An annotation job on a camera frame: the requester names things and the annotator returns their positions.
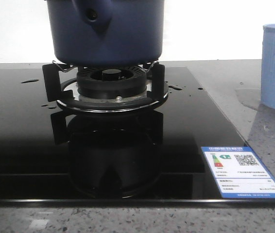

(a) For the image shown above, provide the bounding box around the blue energy label sticker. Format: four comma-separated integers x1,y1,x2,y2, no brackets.
201,147,275,199

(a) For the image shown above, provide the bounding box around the black pot support grate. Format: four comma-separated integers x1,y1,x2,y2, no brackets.
42,61,168,107

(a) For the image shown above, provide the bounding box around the black gas burner head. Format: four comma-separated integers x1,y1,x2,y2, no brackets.
77,66,147,99

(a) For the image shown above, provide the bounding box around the dark blue cooking pot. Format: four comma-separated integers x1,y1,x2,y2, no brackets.
47,0,164,67

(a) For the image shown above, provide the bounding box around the black glass gas stove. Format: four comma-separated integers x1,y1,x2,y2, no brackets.
0,67,275,207

